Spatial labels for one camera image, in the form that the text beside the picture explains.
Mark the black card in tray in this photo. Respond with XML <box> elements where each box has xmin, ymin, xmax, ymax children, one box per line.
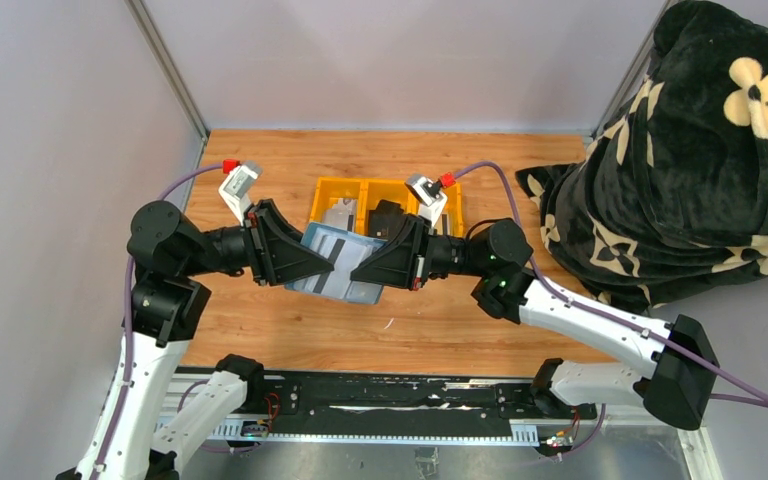
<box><xmin>366</xmin><ymin>199</ymin><xmax>404</xmax><ymax>240</ymax></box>

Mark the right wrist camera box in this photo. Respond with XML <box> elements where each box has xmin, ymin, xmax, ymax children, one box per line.
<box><xmin>405</xmin><ymin>173</ymin><xmax>452</xmax><ymax>227</ymax></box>

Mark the aluminium frame post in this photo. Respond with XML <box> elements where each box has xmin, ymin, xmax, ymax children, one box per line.
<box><xmin>124</xmin><ymin>0</ymin><xmax>210</xmax><ymax>145</ymax></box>
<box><xmin>590</xmin><ymin>29</ymin><xmax>654</xmax><ymax>140</ymax></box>

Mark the blue leather card holder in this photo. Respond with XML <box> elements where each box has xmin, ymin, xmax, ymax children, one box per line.
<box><xmin>285</xmin><ymin>222</ymin><xmax>386</xmax><ymax>305</ymax></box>

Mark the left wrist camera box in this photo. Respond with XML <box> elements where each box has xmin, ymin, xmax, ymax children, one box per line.
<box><xmin>218</xmin><ymin>159</ymin><xmax>263</xmax><ymax>224</ymax></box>

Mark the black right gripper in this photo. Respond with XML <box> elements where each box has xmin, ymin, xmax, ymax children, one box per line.
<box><xmin>350</xmin><ymin>213</ymin><xmax>490</xmax><ymax>291</ymax></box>

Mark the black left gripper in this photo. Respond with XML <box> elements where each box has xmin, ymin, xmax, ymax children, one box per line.
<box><xmin>181</xmin><ymin>199</ymin><xmax>336</xmax><ymax>286</ymax></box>

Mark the yellow plastic compartment tray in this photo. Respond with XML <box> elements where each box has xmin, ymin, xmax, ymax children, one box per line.
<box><xmin>308</xmin><ymin>175</ymin><xmax>464</xmax><ymax>240</ymax></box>

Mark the aluminium frame post right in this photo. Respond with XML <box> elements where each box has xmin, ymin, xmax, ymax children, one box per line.
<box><xmin>590</xmin><ymin>29</ymin><xmax>654</xmax><ymax>140</ymax></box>

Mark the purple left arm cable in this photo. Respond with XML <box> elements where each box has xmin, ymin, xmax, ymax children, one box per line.
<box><xmin>89</xmin><ymin>160</ymin><xmax>233</xmax><ymax>480</ymax></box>

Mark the aluminium frame post left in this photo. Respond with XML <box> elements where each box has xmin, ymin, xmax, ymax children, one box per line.
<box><xmin>124</xmin><ymin>0</ymin><xmax>210</xmax><ymax>145</ymax></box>

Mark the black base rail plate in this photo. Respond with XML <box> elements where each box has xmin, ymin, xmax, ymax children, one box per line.
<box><xmin>214</xmin><ymin>366</ymin><xmax>601</xmax><ymax>442</ymax></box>

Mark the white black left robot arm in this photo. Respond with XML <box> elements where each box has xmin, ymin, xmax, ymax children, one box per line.
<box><xmin>64</xmin><ymin>200</ymin><xmax>334</xmax><ymax>479</ymax></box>

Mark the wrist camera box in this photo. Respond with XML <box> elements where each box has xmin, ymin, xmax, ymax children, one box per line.
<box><xmin>218</xmin><ymin>159</ymin><xmax>263</xmax><ymax>224</ymax></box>
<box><xmin>405</xmin><ymin>173</ymin><xmax>452</xmax><ymax>227</ymax></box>

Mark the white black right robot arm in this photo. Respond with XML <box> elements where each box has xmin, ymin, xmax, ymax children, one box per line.
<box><xmin>351</xmin><ymin>215</ymin><xmax>719</xmax><ymax>431</ymax></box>

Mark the black floral fleece blanket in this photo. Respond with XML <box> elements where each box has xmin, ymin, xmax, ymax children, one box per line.
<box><xmin>515</xmin><ymin>1</ymin><xmax>768</xmax><ymax>312</ymax></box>

